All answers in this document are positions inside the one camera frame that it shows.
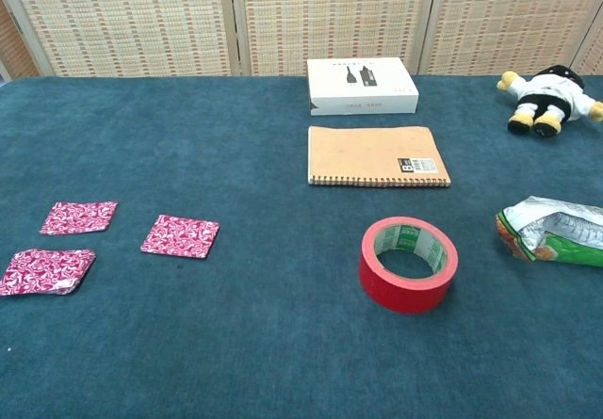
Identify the brown spiral notebook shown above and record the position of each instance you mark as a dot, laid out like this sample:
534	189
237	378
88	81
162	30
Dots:
367	153

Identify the white product box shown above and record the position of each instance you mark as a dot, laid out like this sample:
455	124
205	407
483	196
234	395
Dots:
360	87

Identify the red tape roll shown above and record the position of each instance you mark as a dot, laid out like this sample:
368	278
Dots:
405	292

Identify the blue felt table mat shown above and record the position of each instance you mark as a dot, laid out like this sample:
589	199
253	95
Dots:
235	343

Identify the woven bamboo screen panel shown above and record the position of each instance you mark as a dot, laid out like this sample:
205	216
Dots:
593	56
509	14
127	19
330	14

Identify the green silver snack bag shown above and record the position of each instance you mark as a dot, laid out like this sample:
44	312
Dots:
560	235

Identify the black white plush doll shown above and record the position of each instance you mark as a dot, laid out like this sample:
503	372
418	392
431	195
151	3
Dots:
556	94

